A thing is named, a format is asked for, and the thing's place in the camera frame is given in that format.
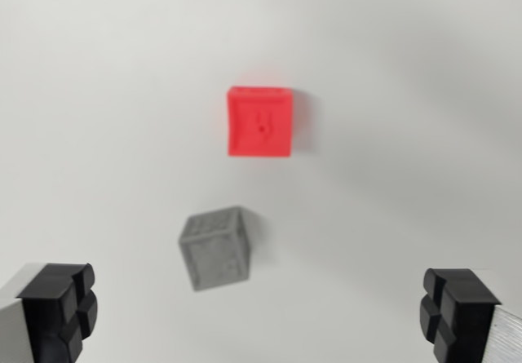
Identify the black-tipped silver gripper left finger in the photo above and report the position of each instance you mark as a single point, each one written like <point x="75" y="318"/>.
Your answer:
<point x="45" y="310"/>

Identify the black-tipped silver gripper right finger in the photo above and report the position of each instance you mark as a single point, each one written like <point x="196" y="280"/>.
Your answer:
<point x="465" y="314"/>

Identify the red dice cube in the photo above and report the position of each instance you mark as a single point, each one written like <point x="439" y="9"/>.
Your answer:
<point x="261" y="124"/>

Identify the grey dice cube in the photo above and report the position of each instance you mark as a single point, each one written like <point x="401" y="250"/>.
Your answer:
<point x="216" y="253"/>

